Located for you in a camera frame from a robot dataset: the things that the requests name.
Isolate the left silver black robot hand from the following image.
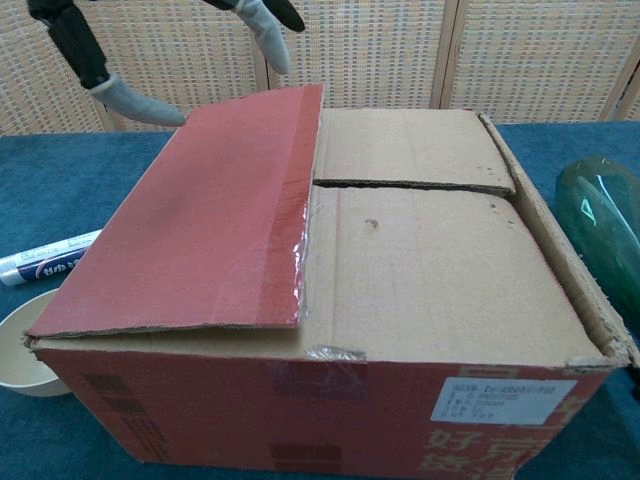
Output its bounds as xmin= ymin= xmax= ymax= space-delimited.
xmin=27 ymin=0 xmax=306 ymax=126

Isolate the brown cardboard box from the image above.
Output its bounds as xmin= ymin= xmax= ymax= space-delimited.
xmin=19 ymin=83 xmax=640 ymax=480

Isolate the blue table mat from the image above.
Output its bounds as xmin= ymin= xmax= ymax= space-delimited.
xmin=0 ymin=122 xmax=640 ymax=480

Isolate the white blue wrap roll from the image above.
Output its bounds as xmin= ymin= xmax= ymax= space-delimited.
xmin=0 ymin=229 xmax=104 ymax=288

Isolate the woven bamboo folding screen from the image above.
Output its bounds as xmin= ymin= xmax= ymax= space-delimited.
xmin=0 ymin=0 xmax=640 ymax=136

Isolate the cream bowl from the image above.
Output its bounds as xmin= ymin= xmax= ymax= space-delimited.
xmin=0 ymin=288 xmax=74 ymax=399

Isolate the green glass vase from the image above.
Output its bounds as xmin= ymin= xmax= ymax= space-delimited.
xmin=554 ymin=155 xmax=640 ymax=346

